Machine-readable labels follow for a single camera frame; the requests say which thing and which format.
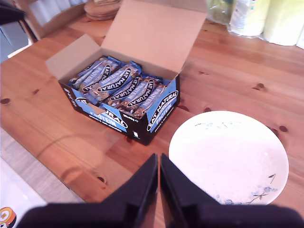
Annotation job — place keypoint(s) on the white plate with blue flowers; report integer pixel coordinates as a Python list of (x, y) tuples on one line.
[(225, 154)]

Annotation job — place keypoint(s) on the black blue snackbar carton box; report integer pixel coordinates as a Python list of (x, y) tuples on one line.
[(154, 35)]

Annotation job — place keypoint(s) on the yellow paper towel pack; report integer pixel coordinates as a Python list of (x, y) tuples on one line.
[(278, 21)]

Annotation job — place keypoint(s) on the blue wrapped snack bar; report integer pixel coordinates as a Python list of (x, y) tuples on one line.
[(93, 79), (79, 79), (114, 80), (124, 89), (141, 93)]

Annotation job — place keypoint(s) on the white board with cartoon print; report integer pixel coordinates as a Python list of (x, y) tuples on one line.
[(14, 190)]

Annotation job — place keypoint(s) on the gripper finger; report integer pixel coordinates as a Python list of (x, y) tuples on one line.
[(140, 190), (175, 190)]

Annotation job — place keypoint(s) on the round cork coaster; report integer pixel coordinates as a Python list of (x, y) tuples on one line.
[(104, 5), (105, 1)]

